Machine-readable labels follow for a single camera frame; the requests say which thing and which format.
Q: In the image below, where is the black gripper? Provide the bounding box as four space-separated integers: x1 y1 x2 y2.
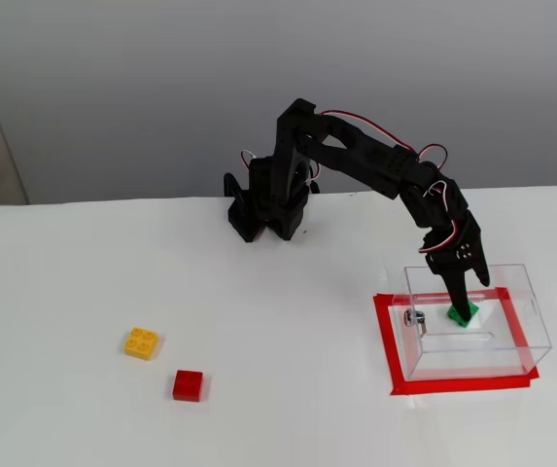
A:
421 212 493 324

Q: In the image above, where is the green lego brick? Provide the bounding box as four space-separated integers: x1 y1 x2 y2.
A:
446 301 481 328

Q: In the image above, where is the transparent acrylic box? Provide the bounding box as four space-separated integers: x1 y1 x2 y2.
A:
392 264 554 383

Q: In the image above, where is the red lego brick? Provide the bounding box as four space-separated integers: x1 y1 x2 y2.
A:
172 370 205 403

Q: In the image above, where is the yellow lego brick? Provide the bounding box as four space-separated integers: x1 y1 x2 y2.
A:
123 326 160 362

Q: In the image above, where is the silver cam lock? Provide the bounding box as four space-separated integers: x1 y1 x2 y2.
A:
402 308 430 338

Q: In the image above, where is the black table clamp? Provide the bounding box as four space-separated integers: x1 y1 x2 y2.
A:
223 172 251 218

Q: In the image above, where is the red white gripper servo cable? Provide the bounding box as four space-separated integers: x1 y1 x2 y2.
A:
416 144 460 256

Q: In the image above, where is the red tape frame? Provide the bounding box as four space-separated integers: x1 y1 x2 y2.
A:
372 286 540 399

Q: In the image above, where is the black power cable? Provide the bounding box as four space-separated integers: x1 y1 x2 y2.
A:
305 163 322 196

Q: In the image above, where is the red white forearm servo cable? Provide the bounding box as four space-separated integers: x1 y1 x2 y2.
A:
320 110 416 154

